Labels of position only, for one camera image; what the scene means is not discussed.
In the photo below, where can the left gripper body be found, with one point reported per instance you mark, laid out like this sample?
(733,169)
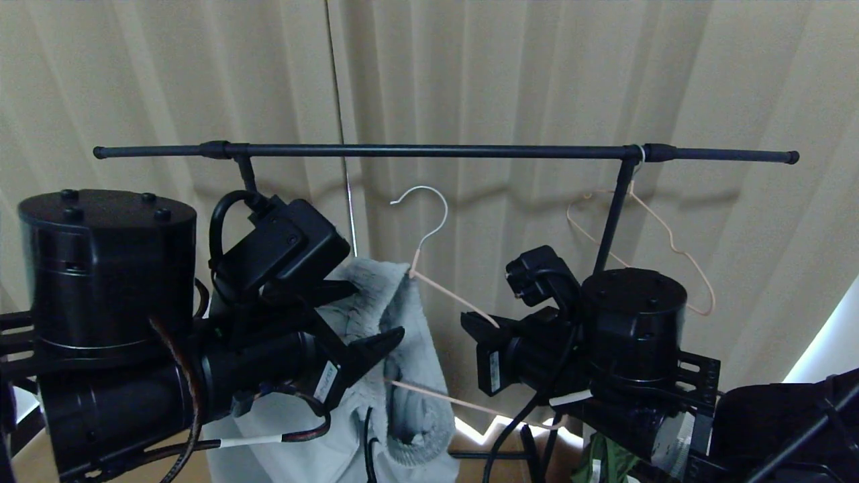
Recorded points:
(262,376)

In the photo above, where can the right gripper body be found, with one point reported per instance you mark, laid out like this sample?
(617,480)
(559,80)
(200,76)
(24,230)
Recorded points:
(530,355)

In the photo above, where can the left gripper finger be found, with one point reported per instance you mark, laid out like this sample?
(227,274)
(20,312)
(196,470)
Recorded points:
(329,293)
(366,352)

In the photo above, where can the pale grey shorts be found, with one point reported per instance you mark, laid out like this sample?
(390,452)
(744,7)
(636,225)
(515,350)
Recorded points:
(423,376)

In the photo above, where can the pink clothes hanger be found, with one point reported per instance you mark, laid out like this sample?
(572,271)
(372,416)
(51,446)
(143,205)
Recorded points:
(590,234)
(415,260)

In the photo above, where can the black clothes rack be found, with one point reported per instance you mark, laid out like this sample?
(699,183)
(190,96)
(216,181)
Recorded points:
(436,151)

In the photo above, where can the green garment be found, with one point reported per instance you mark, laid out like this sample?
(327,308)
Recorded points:
(607,459)

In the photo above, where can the beige curtain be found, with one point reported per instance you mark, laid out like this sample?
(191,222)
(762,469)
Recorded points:
(503,67)

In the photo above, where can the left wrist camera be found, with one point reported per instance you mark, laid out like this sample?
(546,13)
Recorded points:
(288,248)

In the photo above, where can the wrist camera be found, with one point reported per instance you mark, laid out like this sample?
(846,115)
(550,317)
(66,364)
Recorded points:
(543,275)
(288,248)

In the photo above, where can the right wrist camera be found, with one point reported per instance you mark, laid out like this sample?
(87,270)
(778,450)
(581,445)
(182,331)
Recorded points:
(543,275)

